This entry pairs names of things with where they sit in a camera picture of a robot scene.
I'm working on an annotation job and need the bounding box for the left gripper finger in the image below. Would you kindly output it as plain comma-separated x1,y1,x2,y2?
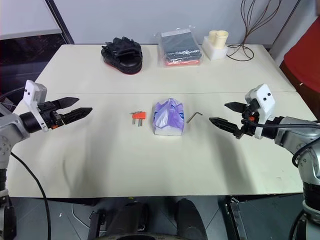
61,107,94,125
52,96,81,110

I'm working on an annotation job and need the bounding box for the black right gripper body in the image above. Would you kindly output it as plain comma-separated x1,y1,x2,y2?
239,98,261,138

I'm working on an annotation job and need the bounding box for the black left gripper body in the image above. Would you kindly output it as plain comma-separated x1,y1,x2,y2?
37,99,66,130

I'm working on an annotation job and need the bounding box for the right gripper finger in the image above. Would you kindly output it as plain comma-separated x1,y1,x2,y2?
223,101,248,114
208,117,243,140

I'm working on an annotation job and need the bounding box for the red plastic block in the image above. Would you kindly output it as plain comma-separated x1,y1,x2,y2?
129,110,147,121

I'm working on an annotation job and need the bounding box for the purple tissue pack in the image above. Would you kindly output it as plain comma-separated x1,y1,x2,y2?
150,97,187,137

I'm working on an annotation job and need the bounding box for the dark glossy cabinet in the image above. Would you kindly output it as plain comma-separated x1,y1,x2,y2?
0,31,67,85

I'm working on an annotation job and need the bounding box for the cream plastic cup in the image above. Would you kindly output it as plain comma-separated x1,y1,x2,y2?
215,30,230,49
208,30,219,48

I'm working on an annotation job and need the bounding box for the black padded glove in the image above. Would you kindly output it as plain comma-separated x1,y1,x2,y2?
100,36,144,75

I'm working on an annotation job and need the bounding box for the clear bag of dark cloths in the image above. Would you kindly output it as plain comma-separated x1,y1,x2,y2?
157,30,204,68

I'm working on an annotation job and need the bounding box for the red fabric object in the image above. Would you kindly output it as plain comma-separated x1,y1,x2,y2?
279,16,320,96

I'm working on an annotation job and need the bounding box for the black rounded shape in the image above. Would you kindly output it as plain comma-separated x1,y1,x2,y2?
174,198,209,240

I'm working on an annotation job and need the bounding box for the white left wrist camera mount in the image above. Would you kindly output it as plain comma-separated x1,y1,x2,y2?
19,80,50,133

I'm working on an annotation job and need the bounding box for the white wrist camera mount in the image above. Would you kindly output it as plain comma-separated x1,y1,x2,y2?
19,80,50,133
244,83,277,140

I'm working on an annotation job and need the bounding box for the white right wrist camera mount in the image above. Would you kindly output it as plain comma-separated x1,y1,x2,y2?
244,83,277,140

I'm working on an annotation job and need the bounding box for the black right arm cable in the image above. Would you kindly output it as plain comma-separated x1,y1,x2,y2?
256,119,320,169

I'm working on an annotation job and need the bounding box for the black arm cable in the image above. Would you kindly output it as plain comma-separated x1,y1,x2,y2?
256,119,320,169
0,87,52,240

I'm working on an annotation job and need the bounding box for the brown wire stand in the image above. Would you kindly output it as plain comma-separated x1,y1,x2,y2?
226,0,291,62

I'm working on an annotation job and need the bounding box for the dark metal door frame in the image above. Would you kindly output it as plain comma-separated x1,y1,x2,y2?
44,0,76,45

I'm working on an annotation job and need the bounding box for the black table leg bracket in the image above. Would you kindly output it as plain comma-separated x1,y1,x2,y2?
223,195,249,240
87,210,106,240

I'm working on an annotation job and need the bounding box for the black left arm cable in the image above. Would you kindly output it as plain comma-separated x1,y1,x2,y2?
0,87,52,240

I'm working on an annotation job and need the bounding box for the white floor cable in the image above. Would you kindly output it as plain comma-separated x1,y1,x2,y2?
71,202,92,222

